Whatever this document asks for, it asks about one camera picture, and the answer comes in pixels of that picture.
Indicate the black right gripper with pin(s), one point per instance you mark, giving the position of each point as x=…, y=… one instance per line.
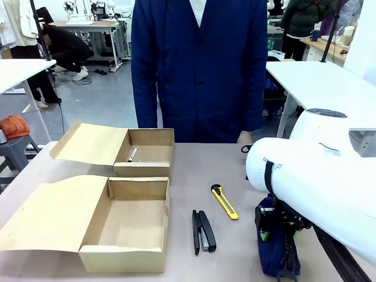
x=290, y=218

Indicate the navy blue zip pencil case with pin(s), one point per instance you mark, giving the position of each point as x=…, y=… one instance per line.
x=267, y=258

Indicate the yellow utility knife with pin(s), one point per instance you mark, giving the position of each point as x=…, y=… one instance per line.
x=224, y=202

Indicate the black stapler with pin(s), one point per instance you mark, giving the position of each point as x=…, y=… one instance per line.
x=209, y=232

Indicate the small cardboard box with lid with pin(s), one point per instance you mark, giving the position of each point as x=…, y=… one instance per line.
x=88, y=144

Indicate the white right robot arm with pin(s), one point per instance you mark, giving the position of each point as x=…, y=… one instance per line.
x=323, y=182

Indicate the large open cardboard box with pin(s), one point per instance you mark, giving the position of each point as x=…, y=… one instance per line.
x=58, y=217

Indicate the person's left hand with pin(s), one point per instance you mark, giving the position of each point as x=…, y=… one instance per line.
x=244, y=137

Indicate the black scissors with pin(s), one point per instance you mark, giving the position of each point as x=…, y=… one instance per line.
x=244, y=148

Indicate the white table with rounded corner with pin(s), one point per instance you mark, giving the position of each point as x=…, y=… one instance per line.
x=317, y=85

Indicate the white marker pen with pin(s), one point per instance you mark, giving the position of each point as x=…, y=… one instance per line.
x=132, y=154

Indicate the person in blue coat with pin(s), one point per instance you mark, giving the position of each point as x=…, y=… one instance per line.
x=191, y=73

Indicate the wooden workbench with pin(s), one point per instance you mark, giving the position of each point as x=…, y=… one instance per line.
x=320, y=47

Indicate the dark blue mug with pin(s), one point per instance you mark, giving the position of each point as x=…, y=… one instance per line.
x=315, y=36

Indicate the black stand pole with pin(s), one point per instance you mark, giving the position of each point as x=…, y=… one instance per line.
x=332, y=32

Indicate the white jar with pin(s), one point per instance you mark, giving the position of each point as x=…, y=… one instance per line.
x=349, y=33

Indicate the person in dark puffer jacket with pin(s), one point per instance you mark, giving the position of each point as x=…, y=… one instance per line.
x=305, y=17

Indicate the black slippers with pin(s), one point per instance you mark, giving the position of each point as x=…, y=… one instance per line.
x=100, y=72

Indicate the grey stool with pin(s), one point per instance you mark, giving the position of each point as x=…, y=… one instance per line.
x=14, y=149

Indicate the black trousers on mannequin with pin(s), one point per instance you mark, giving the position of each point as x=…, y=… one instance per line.
x=41, y=85

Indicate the crouching person in black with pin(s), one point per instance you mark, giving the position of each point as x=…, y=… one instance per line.
x=64, y=47

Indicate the orange bag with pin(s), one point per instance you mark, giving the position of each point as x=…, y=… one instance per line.
x=14, y=126

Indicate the white table with white leg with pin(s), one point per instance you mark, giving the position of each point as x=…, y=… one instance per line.
x=17, y=73

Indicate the cream coat on mannequin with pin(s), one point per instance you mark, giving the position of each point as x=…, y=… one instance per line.
x=17, y=20

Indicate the wood top desk, white frame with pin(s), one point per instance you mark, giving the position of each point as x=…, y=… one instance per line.
x=88, y=25

